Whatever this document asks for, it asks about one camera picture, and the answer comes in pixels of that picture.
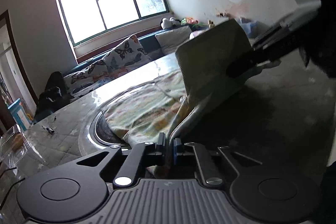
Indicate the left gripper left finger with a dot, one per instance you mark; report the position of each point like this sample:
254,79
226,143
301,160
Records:
141,156

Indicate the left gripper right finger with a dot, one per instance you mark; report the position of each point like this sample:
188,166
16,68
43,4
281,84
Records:
195,158

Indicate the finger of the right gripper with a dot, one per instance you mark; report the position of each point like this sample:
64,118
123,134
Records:
270,36
269,50

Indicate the green patterned child's cardigan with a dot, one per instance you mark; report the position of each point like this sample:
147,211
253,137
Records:
212,67

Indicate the black clothes pile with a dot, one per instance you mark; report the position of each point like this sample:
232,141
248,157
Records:
54,97

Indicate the clear plastic storage box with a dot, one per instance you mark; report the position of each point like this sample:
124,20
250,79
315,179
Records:
250,27

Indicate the round black induction cooktop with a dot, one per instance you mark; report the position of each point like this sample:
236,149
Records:
103,135

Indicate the quilted grey star tablecloth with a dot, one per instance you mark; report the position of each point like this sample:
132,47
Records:
286,114

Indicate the black silver pen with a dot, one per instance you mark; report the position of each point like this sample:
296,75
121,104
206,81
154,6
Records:
49,130

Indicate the small plush toys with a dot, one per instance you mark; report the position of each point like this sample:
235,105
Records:
212,21

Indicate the butterfly print cushion lying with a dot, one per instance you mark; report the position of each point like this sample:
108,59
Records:
86,80

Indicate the grey plain cushion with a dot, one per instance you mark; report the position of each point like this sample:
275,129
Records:
170,40

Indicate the white plush toy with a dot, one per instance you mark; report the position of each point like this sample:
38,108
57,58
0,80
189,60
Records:
169,23

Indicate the clear plastic clamshell container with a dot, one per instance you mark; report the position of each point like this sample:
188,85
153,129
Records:
18,155

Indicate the butterfly print cushion upright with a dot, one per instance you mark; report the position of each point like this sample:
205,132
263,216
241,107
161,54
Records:
129,54

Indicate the blue white cabinet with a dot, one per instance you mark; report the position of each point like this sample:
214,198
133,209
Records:
19,115

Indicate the blue sofa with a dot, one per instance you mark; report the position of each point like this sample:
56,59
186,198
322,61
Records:
149,44

